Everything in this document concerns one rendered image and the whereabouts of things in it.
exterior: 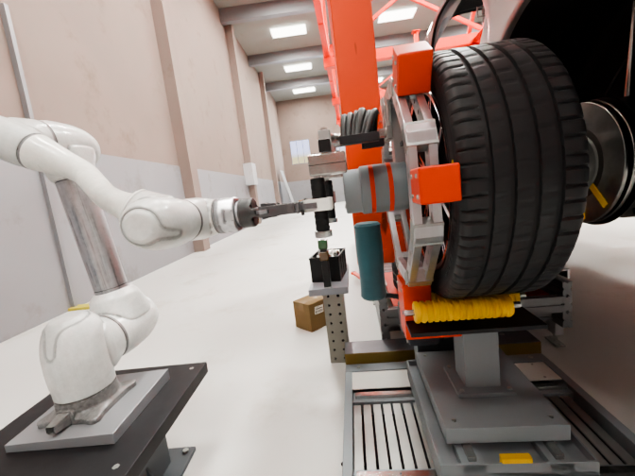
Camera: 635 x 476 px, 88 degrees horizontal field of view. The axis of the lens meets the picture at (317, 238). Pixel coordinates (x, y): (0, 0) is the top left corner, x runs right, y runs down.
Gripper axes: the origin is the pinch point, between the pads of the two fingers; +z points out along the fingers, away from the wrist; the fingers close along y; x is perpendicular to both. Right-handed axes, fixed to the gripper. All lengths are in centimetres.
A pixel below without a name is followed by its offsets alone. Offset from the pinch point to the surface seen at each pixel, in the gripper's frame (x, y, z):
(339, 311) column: -56, -73, -4
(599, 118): 12, -9, 70
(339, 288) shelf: -38, -53, -1
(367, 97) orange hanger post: 38, -60, 18
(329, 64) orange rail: 244, -609, -9
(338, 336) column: -69, -73, -6
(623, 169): 0, -2, 70
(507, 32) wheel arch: 44, -33, 61
